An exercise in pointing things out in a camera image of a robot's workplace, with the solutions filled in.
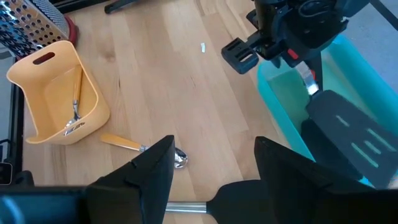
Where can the yellow plastic bin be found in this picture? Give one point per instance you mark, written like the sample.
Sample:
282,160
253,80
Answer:
31,77

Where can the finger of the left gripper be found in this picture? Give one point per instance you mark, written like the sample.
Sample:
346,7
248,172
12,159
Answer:
241,56
317,71

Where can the white paper scrap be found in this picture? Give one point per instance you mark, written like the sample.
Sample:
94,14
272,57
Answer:
203,47

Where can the teal translucent plastic bin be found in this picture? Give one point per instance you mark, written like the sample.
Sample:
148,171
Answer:
280,118

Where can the black wide slotted turner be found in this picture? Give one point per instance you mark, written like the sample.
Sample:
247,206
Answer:
335,105

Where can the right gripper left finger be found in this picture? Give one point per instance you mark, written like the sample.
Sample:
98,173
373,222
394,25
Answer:
149,174

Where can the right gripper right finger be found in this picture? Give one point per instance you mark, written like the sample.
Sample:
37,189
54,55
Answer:
304,193

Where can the red-framed steel box grater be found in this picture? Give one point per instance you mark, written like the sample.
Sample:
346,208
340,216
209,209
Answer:
25,25

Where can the black turner steel shaft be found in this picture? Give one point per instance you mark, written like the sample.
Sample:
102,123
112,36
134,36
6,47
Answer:
236,202

